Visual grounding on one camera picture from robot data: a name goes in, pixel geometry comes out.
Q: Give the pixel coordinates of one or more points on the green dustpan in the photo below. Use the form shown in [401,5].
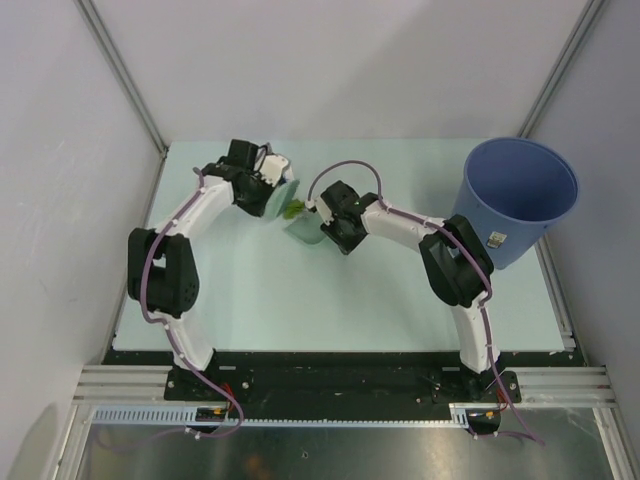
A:
[306,228]

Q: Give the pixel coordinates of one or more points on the aluminium frame rail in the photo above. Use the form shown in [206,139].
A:
[579,387]

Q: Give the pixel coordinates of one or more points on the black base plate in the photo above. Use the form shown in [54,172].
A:
[334,410]

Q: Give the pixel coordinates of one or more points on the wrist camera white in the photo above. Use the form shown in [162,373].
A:
[319,206]
[275,169]

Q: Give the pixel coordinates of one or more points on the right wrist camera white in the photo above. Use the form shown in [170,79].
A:
[319,206]

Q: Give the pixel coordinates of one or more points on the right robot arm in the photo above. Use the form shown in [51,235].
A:
[457,266]

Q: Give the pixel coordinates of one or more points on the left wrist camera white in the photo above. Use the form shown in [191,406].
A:
[275,169]

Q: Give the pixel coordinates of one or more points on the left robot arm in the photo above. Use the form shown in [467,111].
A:
[162,275]

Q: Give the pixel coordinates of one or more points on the blue plastic bin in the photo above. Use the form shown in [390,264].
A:
[513,190]

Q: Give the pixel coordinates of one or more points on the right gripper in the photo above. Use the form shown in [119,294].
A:
[346,246]

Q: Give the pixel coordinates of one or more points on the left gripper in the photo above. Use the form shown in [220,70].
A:
[257,209]

